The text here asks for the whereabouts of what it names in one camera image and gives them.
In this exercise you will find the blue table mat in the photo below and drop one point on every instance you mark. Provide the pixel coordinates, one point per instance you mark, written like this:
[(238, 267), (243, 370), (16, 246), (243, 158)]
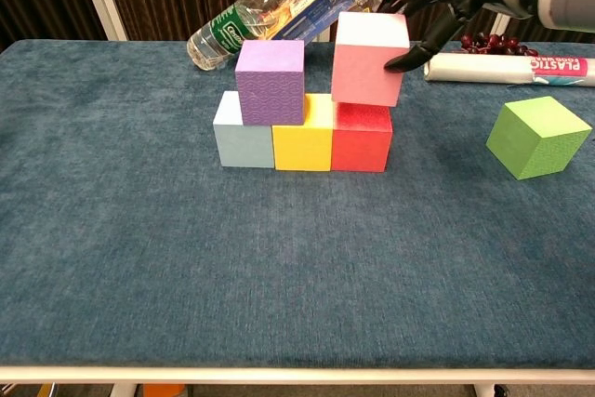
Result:
[(139, 299)]

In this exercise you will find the clear box with red toy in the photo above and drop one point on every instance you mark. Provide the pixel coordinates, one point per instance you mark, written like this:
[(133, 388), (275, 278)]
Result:
[(369, 1)]

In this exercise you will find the purple cube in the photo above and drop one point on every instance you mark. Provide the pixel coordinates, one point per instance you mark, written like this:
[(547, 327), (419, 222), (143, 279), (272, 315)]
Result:
[(272, 90)]

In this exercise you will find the green cube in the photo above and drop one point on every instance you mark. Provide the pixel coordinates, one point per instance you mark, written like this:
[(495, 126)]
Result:
[(534, 136)]

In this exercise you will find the white table leg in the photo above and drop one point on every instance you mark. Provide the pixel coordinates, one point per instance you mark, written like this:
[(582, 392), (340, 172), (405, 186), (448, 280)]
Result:
[(124, 391), (483, 391)]

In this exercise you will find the blue orange carton box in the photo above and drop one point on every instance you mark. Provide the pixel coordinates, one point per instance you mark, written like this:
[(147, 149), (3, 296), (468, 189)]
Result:
[(316, 6)]

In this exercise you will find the pink cube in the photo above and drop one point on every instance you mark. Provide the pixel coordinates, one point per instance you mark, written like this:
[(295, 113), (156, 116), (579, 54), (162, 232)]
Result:
[(365, 71)]

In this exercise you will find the yellow cube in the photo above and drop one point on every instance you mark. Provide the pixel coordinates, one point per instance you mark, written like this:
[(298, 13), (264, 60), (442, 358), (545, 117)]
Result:
[(302, 146)]

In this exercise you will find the light blue cube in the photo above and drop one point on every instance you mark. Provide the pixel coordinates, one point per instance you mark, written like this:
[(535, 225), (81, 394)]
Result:
[(244, 146)]

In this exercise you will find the clear green-label water bottle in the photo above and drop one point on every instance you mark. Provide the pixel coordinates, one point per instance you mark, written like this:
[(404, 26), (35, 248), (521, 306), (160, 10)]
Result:
[(223, 39)]

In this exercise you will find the red cube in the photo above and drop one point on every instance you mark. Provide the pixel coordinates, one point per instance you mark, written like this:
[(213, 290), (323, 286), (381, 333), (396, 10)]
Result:
[(360, 141)]

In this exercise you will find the orange object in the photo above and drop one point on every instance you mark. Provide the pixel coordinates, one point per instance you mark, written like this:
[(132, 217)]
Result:
[(162, 391)]

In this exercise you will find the dark red grape bunch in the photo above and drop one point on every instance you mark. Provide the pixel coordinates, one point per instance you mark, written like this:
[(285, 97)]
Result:
[(493, 41)]

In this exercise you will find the white plastic wrap roll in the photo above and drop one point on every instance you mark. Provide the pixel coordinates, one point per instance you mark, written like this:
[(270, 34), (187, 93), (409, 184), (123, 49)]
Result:
[(474, 67)]

